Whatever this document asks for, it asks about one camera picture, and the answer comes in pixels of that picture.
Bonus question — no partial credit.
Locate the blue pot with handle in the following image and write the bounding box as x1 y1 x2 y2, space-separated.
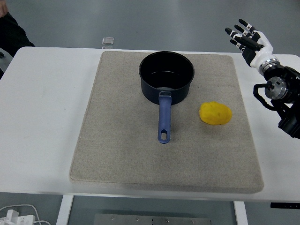
138 51 195 144

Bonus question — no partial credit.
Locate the grey metal plate with screws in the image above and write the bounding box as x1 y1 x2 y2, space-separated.
93 213 213 225

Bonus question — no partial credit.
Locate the white cable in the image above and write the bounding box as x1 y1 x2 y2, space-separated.
0 204 51 225

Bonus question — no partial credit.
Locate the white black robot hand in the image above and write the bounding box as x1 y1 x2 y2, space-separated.
225 18 275 71

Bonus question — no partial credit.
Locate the white table leg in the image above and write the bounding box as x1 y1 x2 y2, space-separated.
56 195 75 225
233 201 248 225

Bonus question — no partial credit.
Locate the person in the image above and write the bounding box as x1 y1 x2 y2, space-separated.
0 0 36 55

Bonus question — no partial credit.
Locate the black table control panel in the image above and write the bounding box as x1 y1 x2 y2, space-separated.
270 202 300 209

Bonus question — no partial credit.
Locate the white power adapter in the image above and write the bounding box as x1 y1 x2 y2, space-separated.
0 209 36 225

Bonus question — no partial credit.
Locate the beige fabric mat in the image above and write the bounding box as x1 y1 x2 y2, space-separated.
69 51 265 194

